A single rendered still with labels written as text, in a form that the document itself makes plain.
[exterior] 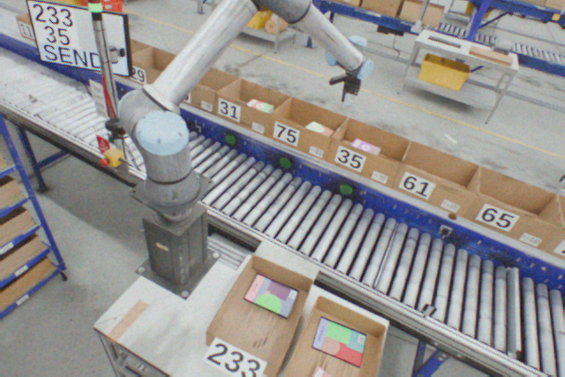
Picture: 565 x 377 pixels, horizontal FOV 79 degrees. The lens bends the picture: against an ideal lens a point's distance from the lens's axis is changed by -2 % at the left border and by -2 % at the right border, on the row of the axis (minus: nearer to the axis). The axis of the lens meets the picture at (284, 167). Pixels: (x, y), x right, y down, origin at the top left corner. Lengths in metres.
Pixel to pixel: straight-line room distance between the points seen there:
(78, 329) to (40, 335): 0.19
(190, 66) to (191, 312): 0.93
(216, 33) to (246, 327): 1.07
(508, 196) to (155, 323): 1.88
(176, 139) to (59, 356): 1.61
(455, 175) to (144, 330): 1.76
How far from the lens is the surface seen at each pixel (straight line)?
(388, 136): 2.18
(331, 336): 1.50
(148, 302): 1.56
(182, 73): 1.24
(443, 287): 1.86
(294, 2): 1.21
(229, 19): 1.25
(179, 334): 1.48
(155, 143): 1.09
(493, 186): 2.26
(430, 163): 2.21
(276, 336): 1.47
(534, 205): 2.33
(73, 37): 2.05
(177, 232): 1.33
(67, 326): 2.49
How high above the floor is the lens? 2.08
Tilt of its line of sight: 38 degrees down
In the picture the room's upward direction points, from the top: 10 degrees clockwise
